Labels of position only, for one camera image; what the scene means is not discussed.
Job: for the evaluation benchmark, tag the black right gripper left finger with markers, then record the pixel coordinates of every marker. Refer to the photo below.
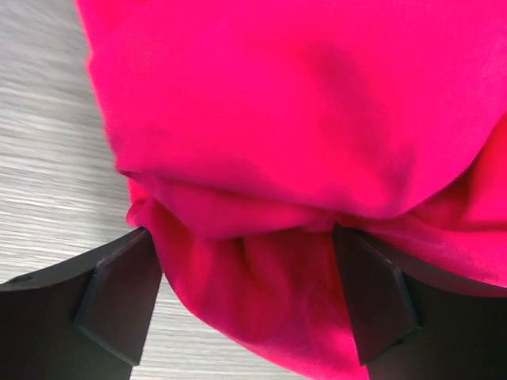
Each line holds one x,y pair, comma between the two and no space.
83,318

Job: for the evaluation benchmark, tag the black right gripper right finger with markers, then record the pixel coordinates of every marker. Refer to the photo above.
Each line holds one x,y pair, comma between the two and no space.
411,320

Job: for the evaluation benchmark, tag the red pink t shirt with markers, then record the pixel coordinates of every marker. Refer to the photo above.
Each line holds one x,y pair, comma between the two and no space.
248,129

